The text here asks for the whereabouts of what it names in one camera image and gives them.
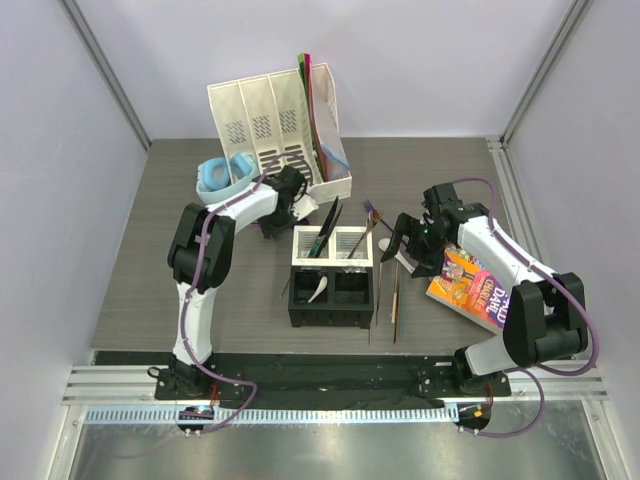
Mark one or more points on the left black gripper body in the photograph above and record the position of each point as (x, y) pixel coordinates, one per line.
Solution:
(273, 224)

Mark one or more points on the white file organizer rack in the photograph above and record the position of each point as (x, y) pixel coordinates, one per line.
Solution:
(267, 116)

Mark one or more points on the Roald Dahl colourful book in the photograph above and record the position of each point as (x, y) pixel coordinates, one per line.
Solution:
(466, 287)

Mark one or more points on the black plastic knife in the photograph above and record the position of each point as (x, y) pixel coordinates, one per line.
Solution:
(330, 227)

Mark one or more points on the white two-slot utensil container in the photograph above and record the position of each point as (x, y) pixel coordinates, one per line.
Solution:
(335, 253)

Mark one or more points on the silver metal fork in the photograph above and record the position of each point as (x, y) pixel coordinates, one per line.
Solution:
(369, 226)

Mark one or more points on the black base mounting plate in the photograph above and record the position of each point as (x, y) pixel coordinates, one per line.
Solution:
(348, 379)

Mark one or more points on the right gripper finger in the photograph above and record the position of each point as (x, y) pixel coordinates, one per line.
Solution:
(403, 228)
(422, 270)

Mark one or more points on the coloured plastic folders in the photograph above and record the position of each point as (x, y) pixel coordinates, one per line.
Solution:
(320, 98)

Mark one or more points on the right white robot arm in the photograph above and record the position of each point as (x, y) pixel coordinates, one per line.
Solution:
(546, 318)

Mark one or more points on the purple plastic fork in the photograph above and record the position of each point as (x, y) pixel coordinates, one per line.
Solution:
(372, 207)

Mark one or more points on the slotted cable duct strip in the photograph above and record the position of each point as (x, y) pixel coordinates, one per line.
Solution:
(197, 414)

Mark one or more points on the brown wooden chopstick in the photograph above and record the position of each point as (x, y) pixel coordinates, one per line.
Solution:
(395, 302)

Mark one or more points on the thin dark metal chopstick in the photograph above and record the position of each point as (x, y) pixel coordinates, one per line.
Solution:
(377, 292)

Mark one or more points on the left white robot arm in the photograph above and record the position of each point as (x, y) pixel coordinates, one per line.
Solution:
(200, 257)

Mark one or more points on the light blue headphones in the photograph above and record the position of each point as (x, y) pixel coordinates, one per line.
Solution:
(220, 178)

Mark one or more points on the black two-slot utensil container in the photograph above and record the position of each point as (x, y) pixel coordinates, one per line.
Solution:
(348, 300)

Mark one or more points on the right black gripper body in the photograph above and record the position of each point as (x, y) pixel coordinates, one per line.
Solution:
(425, 245)

